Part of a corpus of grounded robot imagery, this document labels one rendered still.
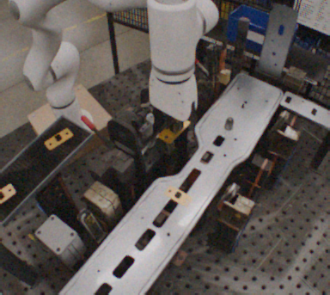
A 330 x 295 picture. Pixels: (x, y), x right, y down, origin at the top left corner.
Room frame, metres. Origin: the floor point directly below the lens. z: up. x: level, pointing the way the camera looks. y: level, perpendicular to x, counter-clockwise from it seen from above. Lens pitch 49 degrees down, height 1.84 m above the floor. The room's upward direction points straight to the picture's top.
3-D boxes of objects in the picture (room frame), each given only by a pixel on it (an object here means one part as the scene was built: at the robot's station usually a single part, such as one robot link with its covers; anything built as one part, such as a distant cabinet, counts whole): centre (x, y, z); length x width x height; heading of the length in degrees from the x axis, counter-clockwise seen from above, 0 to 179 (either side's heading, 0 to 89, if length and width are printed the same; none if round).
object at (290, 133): (0.68, -0.43, 0.87); 0.12 x 0.09 x 0.35; 56
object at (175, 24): (0.49, -0.01, 1.55); 0.09 x 0.08 x 0.13; 141
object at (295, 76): (1.00, -0.56, 0.88); 0.08 x 0.08 x 0.36; 56
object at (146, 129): (0.66, 0.08, 0.94); 0.18 x 0.13 x 0.49; 146
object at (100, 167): (0.50, 0.20, 0.90); 0.05 x 0.05 x 0.40; 56
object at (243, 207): (0.41, -0.21, 0.87); 0.12 x 0.09 x 0.35; 56
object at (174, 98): (0.49, -0.01, 1.41); 0.10 x 0.07 x 0.11; 52
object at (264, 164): (0.59, -0.33, 0.84); 0.11 x 0.08 x 0.29; 56
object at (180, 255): (0.39, 0.01, 0.84); 0.17 x 0.06 x 0.29; 56
